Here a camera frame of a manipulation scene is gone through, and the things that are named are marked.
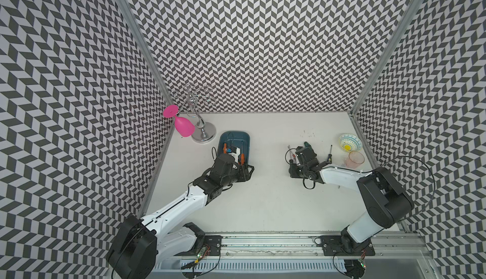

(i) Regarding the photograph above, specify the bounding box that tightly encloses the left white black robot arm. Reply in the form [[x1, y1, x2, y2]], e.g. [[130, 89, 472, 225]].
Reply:
[[106, 154, 254, 278]]

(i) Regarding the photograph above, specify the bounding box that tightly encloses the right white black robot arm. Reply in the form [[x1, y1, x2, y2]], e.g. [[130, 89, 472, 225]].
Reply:
[[285, 144, 415, 256]]

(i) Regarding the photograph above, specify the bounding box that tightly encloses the small yellow black screwdriver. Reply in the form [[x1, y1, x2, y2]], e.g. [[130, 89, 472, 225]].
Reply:
[[327, 145, 333, 163]]

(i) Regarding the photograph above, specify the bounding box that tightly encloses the teal plastic storage box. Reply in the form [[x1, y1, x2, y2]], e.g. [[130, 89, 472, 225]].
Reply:
[[216, 131, 250, 164]]

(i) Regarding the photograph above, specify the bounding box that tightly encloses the pink translucent cup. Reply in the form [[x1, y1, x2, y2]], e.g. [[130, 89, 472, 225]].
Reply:
[[344, 151, 366, 169]]

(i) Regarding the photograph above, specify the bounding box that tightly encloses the patterned ceramic bowl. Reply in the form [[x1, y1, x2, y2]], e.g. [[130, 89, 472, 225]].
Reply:
[[338, 133, 363, 152]]

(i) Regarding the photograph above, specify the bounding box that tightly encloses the pink plastic wine glass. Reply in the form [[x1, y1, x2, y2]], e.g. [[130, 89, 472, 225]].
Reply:
[[163, 104, 196, 137]]

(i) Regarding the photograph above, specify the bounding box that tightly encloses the chrome glass holder stand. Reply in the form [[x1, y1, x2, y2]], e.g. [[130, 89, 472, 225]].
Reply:
[[174, 85, 216, 144]]

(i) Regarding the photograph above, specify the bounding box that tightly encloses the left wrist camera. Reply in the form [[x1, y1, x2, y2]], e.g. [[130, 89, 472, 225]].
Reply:
[[227, 146, 241, 164]]

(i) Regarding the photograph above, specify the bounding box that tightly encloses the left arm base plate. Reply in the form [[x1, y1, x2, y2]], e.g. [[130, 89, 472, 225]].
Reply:
[[178, 222, 223, 257]]

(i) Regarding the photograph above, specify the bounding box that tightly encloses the aluminium front rail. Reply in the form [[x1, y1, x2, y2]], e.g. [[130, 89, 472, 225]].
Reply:
[[216, 231, 432, 260]]

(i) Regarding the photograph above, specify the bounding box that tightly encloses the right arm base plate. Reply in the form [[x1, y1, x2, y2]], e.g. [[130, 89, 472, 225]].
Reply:
[[319, 235, 376, 257]]

